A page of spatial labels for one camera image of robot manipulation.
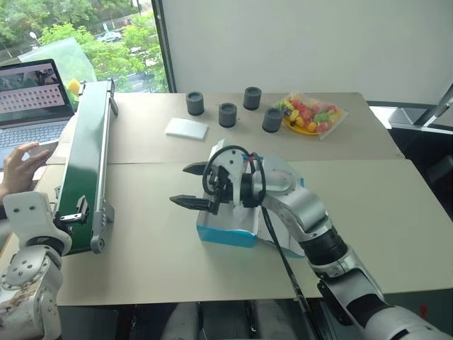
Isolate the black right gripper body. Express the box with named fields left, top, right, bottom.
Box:
left=204, top=164, right=234, bottom=216

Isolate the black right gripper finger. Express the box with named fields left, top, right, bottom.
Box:
left=169, top=193, right=214, bottom=211
left=182, top=161, right=210, bottom=176

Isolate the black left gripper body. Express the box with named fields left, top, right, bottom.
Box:
left=52, top=215, right=74, bottom=236

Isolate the small white handheld device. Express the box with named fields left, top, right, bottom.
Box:
left=25, top=140, right=59, bottom=161

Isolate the blue white cardboard shoebox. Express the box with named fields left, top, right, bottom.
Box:
left=196, top=138, right=306, bottom=260

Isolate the person's bare hand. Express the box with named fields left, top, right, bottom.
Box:
left=0, top=141, right=51, bottom=200

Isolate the white foam pad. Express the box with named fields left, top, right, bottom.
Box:
left=164, top=117, right=210, bottom=142

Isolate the dark grey cylinder cup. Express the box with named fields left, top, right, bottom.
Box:
left=261, top=107, right=285, bottom=134
left=185, top=91, right=206, bottom=117
left=243, top=86, right=263, bottom=111
left=217, top=102, right=239, bottom=129

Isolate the brown cardboard sheet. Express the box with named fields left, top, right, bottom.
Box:
left=33, top=115, right=78, bottom=193

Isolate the green conveyor belt unit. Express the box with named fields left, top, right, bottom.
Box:
left=52, top=78, right=120, bottom=256

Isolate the yellow plastic plate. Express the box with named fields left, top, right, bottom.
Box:
left=282, top=115, right=320, bottom=136

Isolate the grey laptop computer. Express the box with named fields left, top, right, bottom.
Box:
left=0, top=58, right=77, bottom=171

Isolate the clear bag of toy fruit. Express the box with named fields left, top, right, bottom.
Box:
left=275, top=92, right=350, bottom=141

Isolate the translucent green plastic bag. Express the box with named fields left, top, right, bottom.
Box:
left=17, top=36, right=98, bottom=86

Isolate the black furniture block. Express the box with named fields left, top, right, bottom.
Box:
left=367, top=101, right=453, bottom=215

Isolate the silver metal bar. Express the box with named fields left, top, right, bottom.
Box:
left=413, top=82, right=453, bottom=128

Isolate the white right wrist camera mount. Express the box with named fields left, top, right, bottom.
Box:
left=207, top=144, right=249, bottom=213

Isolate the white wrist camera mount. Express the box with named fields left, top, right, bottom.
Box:
left=207, top=144, right=249, bottom=213
left=2, top=192, right=71, bottom=256

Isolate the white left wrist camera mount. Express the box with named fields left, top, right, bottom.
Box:
left=2, top=192, right=71, bottom=256

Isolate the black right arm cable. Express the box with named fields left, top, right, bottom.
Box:
left=201, top=145, right=319, bottom=340

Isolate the dark table leg frame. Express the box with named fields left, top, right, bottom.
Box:
left=116, top=300, right=319, bottom=340

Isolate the black window frame post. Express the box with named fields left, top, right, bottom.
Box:
left=151, top=0, right=178, bottom=94

